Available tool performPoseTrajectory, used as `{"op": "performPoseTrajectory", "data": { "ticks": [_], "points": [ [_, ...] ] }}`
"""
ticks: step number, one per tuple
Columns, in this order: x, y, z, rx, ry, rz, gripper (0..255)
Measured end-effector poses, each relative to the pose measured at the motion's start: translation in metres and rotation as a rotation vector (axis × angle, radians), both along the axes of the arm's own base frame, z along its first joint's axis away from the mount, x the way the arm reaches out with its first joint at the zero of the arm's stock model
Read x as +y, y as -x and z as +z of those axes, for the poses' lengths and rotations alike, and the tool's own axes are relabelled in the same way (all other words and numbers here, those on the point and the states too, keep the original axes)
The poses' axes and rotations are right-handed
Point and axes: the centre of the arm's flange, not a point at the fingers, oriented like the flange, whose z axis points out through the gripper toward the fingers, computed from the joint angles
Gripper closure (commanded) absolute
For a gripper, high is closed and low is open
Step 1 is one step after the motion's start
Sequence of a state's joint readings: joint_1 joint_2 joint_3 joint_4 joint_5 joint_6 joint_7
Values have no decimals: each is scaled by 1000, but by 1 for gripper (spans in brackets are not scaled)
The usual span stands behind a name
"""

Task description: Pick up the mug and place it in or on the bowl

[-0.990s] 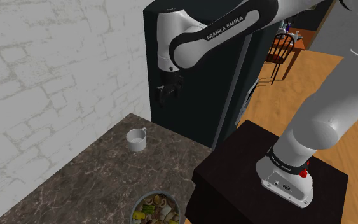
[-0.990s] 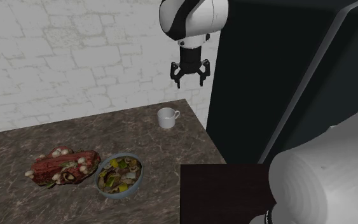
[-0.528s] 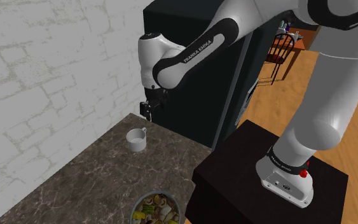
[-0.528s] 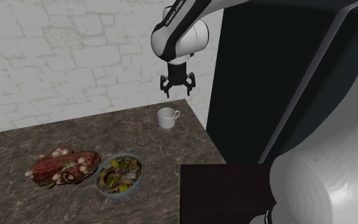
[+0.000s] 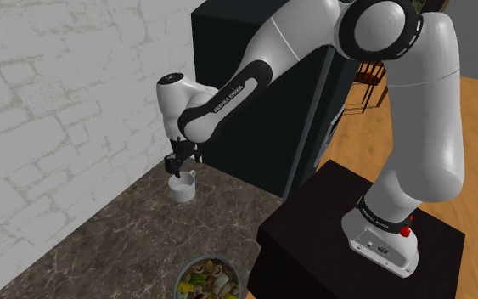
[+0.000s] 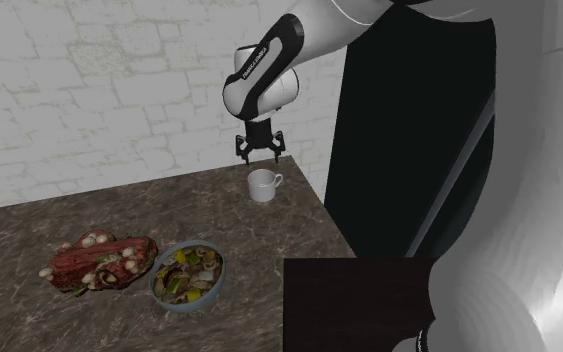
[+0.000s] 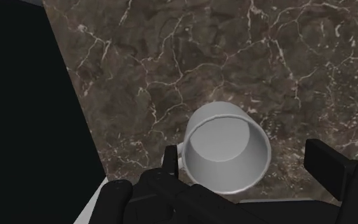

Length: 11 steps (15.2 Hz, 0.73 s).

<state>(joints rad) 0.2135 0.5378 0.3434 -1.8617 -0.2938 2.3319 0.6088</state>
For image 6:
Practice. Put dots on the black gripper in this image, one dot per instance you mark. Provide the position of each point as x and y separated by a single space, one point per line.
259 131

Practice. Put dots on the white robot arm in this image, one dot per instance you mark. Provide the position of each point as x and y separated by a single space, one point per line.
529 195

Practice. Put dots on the white mug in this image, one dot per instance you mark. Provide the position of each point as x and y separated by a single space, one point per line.
262 185

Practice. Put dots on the blue bowl of vegetable stew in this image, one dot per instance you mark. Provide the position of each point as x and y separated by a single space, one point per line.
188 276

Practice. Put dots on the dark robot stand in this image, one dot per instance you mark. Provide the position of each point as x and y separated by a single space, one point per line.
354 304

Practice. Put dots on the red meat with mushrooms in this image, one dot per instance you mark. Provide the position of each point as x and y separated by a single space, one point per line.
96 262

